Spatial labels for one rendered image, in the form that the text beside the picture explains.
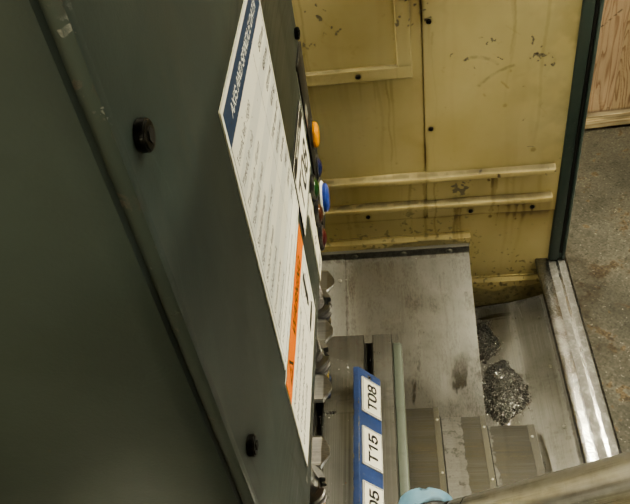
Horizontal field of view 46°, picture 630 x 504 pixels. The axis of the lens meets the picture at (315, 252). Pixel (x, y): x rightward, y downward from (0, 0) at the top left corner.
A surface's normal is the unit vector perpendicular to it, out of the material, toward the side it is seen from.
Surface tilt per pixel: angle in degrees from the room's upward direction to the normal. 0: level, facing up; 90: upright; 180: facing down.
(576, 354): 0
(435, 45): 90
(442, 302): 24
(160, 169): 90
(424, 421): 7
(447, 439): 8
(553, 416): 17
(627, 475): 34
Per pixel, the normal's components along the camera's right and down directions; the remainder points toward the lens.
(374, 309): -0.13, -0.36
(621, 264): -0.12, -0.71
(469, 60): -0.04, 0.69
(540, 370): -0.41, -0.66
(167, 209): 0.99, -0.07
